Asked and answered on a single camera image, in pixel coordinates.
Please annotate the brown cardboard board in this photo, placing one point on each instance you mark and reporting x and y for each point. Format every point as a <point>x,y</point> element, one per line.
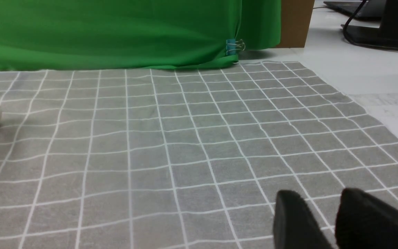
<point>295,22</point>

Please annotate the grey checked tablecloth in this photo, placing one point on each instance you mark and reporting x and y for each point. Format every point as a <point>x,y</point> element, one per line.
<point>148,159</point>

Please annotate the green backdrop cloth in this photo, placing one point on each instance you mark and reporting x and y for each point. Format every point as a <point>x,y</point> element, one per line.
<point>122,34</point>

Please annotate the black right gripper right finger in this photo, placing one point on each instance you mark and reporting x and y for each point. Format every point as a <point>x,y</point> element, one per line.
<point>365,222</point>

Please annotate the black monitor stand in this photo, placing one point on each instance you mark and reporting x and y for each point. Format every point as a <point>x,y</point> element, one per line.
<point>384,37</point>

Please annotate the dark laptop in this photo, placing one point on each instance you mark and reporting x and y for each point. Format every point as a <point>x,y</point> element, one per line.
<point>371,10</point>

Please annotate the blue binder clip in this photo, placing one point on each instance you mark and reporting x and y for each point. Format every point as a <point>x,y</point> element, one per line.
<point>234,46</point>

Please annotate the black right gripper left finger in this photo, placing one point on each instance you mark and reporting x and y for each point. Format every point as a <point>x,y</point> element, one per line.
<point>294,226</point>

